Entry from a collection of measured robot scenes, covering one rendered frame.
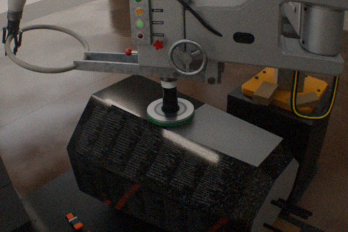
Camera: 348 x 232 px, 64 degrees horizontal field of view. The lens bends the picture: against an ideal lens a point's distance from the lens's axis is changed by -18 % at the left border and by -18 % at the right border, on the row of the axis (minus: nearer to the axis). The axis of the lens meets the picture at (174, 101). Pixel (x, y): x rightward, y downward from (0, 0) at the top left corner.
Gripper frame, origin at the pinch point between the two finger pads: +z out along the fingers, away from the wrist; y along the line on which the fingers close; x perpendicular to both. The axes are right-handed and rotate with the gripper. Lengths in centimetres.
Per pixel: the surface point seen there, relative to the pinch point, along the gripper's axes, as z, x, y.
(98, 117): 21, -7, 61
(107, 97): 13, 3, 63
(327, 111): -40, -37, 157
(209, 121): -8, -22, 111
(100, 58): -13, -3, 54
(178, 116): -8, -26, 96
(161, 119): -6, -28, 89
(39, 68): -10.6, -23.7, 28.0
